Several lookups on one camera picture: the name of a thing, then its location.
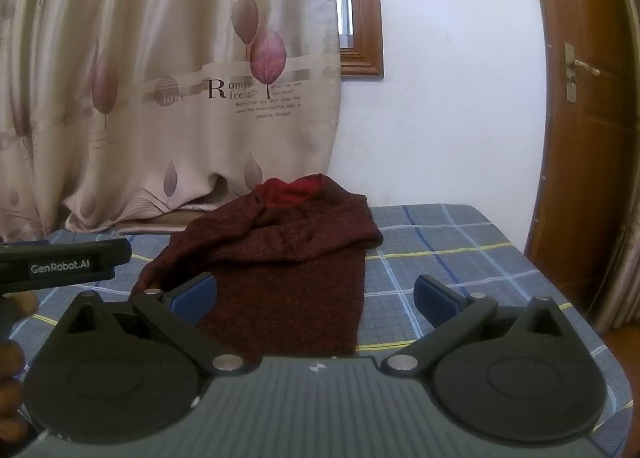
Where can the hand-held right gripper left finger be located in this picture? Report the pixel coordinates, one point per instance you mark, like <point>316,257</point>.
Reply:
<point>195,297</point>

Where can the beige leaf print curtain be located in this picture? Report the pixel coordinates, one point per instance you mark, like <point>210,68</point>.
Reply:
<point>165,88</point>

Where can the brown wooden door frame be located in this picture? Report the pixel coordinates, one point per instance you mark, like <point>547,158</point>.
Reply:
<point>585,163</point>

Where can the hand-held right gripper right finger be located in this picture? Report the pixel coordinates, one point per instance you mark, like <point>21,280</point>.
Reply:
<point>434,300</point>

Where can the person's left hand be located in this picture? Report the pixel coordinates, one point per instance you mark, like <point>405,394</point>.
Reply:
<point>11,388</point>

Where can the grey plaid bed sheet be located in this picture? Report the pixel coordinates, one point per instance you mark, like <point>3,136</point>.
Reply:
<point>450,248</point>

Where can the dark red knit garment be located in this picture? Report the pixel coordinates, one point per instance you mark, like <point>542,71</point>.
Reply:
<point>290,278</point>

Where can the wooden window frame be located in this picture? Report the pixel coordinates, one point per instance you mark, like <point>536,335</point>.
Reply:
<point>367,13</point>

